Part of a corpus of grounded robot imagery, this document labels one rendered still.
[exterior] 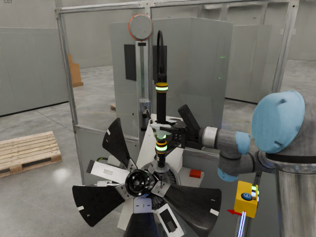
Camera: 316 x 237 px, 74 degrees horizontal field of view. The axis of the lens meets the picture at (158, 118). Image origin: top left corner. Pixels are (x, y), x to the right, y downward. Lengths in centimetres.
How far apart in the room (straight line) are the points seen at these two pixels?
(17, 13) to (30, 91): 738
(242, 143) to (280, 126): 33
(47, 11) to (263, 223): 1338
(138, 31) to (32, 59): 512
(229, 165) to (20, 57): 592
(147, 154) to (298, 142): 96
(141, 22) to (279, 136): 118
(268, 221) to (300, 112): 153
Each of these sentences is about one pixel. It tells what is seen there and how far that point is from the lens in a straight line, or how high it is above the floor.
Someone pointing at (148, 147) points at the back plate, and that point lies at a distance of 128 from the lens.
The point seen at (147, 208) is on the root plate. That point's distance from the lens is 103.
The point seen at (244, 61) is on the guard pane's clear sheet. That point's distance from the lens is 142.
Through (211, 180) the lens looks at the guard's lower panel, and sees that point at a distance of 176.
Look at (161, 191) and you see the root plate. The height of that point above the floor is 119.
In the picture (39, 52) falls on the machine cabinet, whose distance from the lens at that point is 643.
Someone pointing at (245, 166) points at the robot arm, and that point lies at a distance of 82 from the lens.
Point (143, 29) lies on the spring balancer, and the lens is 144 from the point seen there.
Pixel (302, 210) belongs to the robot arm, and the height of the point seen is 152.
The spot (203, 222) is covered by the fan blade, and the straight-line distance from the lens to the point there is 92.
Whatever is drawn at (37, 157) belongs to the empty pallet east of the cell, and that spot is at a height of 15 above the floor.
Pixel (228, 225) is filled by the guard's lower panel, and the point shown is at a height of 39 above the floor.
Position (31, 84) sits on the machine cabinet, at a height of 69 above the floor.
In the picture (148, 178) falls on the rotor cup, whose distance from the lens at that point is 94.
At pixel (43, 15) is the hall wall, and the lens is 1372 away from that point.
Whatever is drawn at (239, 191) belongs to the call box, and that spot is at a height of 107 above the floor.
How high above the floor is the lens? 182
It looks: 21 degrees down
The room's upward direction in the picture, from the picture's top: straight up
